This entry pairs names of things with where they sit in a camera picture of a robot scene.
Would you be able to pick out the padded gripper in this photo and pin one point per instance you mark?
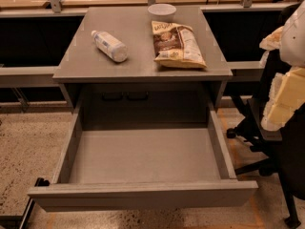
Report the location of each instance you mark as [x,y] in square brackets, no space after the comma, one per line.
[294,38]

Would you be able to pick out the grey top drawer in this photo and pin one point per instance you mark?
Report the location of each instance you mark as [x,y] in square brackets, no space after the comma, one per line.
[155,150]

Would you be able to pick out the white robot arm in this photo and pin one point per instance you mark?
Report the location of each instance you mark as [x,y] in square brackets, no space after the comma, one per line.
[289,39]

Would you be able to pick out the grey cabinet with flat top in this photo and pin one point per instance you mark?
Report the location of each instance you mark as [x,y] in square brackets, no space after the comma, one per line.
[140,93]

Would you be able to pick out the black office chair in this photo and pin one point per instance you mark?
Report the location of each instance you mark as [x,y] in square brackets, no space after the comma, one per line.
[284,148]

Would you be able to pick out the brown and cream snack bag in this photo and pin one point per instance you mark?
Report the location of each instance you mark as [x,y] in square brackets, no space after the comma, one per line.
[175,46]

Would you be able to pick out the white plastic bowl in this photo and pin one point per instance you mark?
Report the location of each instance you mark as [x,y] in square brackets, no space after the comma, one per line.
[162,12]

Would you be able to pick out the clear plastic bottle lying down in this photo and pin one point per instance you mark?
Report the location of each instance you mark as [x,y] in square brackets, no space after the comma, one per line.
[109,45]

